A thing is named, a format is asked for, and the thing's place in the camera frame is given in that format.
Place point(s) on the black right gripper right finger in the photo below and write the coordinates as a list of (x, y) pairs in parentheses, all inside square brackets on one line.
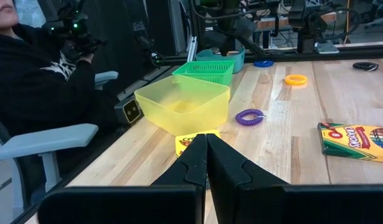
[(228, 168)]

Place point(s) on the grey table-level camera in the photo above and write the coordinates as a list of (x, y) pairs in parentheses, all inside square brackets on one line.
[(130, 112)]

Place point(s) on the teal plastic bin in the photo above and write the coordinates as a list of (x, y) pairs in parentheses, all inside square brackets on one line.
[(239, 63)]

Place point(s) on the person's hand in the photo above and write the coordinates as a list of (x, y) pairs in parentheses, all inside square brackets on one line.
[(87, 58)]

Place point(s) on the purple coil wristband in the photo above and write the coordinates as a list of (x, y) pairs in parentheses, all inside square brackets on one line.
[(241, 121)]

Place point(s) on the green plastic basket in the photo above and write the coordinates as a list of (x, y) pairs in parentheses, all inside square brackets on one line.
[(206, 70)]

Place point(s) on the wooden workbench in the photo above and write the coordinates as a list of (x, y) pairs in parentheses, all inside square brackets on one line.
[(284, 22)]

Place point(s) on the orange coil wristband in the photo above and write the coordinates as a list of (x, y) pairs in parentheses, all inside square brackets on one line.
[(287, 81)]

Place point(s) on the grey office chair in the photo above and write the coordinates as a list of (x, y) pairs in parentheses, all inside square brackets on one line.
[(48, 140)]

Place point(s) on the Crayola crayon box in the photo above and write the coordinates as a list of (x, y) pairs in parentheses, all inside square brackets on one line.
[(183, 143), (353, 143)]

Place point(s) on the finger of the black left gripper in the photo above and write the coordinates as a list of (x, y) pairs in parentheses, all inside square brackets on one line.
[(225, 51), (232, 51)]

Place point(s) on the blue coil wristband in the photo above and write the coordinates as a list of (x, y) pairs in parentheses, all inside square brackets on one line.
[(256, 64)]

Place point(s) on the black coil wristband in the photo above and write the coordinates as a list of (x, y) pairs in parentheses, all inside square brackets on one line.
[(357, 67)]

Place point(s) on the person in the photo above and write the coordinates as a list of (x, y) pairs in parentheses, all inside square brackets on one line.
[(29, 87)]

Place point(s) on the black handheld controller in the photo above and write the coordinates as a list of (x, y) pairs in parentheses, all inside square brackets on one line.
[(76, 34)]

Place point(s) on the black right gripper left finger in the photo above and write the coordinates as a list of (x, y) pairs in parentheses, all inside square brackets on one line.
[(191, 168)]

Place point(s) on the yellow translucent plastic bin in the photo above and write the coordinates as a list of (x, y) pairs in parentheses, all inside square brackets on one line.
[(178, 105)]

